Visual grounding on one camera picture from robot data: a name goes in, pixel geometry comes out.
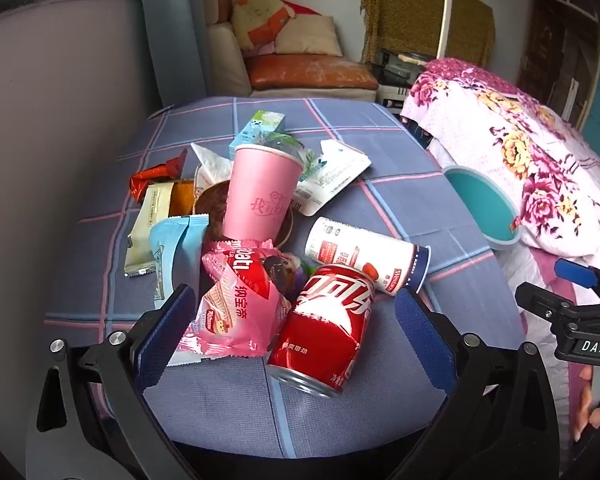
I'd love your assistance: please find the teal trash bin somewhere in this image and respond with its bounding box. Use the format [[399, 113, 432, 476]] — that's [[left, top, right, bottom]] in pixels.
[[442, 165, 524, 252]]

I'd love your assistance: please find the grey curtain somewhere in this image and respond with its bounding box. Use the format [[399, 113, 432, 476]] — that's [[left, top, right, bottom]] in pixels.
[[140, 0, 216, 108]]

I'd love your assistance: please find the cream sofa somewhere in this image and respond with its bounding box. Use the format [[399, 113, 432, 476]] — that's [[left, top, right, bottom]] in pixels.
[[202, 0, 379, 106]]

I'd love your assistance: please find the orange seat cushion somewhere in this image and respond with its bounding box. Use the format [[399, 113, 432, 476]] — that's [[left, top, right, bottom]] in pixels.
[[245, 55, 379, 92]]

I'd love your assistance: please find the red soda can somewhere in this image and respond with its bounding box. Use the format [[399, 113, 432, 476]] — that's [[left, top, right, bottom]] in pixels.
[[266, 263, 377, 399]]

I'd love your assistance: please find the green white carton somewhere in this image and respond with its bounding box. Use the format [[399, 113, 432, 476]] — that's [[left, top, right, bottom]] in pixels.
[[228, 110, 287, 160]]

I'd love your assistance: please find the pink paper cup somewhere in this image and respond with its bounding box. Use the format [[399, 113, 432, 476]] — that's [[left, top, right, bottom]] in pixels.
[[222, 143, 306, 241]]

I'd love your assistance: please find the clear green printed wrapper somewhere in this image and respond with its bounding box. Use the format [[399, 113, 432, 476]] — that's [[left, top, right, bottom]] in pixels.
[[265, 131, 317, 176]]

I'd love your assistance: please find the blue snack packet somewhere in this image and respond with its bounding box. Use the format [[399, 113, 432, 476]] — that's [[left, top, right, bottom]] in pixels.
[[149, 214, 210, 311]]

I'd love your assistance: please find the brown round bowl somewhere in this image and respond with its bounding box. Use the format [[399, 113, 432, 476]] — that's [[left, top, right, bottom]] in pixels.
[[194, 180, 295, 251]]

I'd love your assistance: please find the orange red wrapper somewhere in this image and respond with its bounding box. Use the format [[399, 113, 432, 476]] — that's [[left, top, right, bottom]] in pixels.
[[130, 149, 188, 204]]

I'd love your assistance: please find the pink floral blanket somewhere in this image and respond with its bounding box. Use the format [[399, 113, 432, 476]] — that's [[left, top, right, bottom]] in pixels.
[[400, 57, 600, 311]]

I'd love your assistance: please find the dark carved wooden cabinet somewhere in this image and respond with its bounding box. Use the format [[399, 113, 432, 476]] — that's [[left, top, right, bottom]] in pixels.
[[517, 0, 600, 126]]

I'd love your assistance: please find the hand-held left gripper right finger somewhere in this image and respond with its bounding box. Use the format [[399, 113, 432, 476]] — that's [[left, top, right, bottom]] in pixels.
[[380, 287, 576, 480]]

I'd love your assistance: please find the pink wafer packet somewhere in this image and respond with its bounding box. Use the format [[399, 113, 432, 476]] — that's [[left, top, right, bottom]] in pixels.
[[172, 240, 293, 361]]

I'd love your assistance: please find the purple clear plastic wrapper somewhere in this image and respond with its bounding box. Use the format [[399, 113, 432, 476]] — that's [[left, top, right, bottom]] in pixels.
[[262, 252, 321, 303]]

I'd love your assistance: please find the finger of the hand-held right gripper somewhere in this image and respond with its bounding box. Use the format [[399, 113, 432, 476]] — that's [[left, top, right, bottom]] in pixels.
[[554, 258, 600, 305], [515, 282, 600, 332]]

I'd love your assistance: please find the bedside table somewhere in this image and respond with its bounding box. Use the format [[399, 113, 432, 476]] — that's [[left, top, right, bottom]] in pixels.
[[375, 49, 428, 111]]

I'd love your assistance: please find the white plastic pouch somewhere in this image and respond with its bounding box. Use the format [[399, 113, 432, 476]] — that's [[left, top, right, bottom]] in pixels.
[[290, 140, 372, 217]]

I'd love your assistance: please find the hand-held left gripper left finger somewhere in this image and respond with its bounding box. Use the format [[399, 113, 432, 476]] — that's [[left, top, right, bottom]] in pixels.
[[25, 284, 201, 480]]

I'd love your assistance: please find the white pole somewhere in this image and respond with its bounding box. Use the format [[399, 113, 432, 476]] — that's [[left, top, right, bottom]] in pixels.
[[436, 0, 453, 61]]

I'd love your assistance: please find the cream bread packet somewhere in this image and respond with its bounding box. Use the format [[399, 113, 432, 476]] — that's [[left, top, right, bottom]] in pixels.
[[124, 179, 197, 278]]

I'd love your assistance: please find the red cushion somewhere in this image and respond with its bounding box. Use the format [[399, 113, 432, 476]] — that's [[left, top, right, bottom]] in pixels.
[[280, 0, 326, 17]]

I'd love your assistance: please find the person's right hand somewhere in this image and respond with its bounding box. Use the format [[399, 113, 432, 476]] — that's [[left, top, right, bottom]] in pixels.
[[571, 364, 600, 443]]

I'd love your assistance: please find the beige pillow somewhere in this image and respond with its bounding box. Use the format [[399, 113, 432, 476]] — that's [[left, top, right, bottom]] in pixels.
[[275, 15, 343, 57]]

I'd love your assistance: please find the yellow patterned cloth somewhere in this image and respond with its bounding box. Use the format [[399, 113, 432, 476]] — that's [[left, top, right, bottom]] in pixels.
[[361, 0, 496, 68]]

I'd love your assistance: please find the yellow orange plush toy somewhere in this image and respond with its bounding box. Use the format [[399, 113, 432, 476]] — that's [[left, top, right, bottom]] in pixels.
[[231, 0, 326, 53]]

